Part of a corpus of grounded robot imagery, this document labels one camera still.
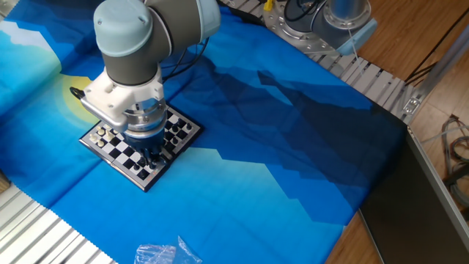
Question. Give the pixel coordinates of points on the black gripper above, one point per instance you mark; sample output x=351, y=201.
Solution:
x=144, y=142

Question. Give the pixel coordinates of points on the silver wrist flange coupling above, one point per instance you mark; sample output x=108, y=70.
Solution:
x=144, y=117

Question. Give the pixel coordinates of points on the white chess pawn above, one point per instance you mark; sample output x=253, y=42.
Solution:
x=115, y=131
x=100, y=143
x=109, y=136

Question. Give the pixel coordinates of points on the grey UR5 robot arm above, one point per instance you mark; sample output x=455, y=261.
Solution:
x=121, y=25

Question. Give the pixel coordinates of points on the aluminium frame beam with bracket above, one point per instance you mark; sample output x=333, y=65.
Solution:
x=445, y=62

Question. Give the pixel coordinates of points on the clear plastic zip bag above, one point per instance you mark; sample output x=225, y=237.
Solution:
x=161, y=254

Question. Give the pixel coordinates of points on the white chess bishop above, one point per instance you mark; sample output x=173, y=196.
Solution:
x=107, y=126

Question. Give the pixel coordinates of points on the white wrist mounting bracket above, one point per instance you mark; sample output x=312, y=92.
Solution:
x=113, y=95

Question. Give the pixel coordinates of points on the white chess knight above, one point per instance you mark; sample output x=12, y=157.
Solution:
x=99, y=130

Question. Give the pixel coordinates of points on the black chess pawn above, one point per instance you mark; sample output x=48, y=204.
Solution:
x=136, y=167
x=141, y=162
x=175, y=128
x=169, y=135

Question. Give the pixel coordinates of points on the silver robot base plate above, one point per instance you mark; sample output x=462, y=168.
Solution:
x=293, y=36

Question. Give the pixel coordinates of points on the blue landscape print cloth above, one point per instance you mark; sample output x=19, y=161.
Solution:
x=256, y=183

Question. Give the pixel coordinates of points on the black chess rook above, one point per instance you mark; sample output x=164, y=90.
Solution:
x=143, y=175
x=188, y=126

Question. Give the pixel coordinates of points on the black and white chessboard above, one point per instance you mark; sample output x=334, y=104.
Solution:
x=121, y=152

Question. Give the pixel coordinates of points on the white zip tie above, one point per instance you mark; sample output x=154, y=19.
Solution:
x=352, y=44

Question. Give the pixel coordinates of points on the black chess bishop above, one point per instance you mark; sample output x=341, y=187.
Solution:
x=176, y=140

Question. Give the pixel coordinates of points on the white chess rook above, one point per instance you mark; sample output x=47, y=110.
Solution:
x=92, y=137

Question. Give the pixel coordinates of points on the dark panel with aluminium edge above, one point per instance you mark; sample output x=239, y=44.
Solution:
x=403, y=220

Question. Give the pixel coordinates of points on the small yellow object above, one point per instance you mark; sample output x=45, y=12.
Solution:
x=268, y=5

